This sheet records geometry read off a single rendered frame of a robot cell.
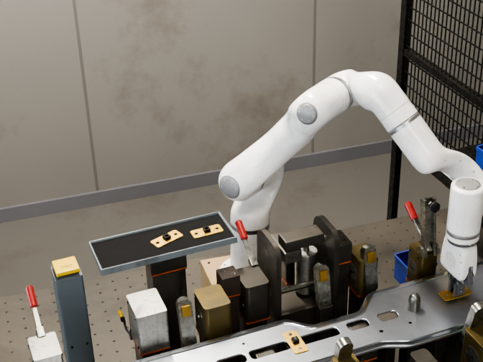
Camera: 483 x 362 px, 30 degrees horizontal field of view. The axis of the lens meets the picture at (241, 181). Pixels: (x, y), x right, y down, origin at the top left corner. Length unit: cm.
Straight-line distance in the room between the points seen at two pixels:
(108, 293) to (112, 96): 174
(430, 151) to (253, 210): 64
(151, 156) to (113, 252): 239
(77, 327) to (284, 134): 75
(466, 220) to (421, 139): 23
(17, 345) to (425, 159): 136
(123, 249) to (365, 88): 74
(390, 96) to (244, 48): 241
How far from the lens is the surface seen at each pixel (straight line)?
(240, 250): 273
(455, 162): 233
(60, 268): 234
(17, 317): 296
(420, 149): 226
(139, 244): 238
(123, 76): 450
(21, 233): 466
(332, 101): 232
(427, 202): 247
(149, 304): 226
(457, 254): 236
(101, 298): 297
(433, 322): 239
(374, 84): 226
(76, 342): 246
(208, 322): 230
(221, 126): 475
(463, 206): 227
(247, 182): 254
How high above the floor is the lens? 250
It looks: 31 degrees down
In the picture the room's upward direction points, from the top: 2 degrees counter-clockwise
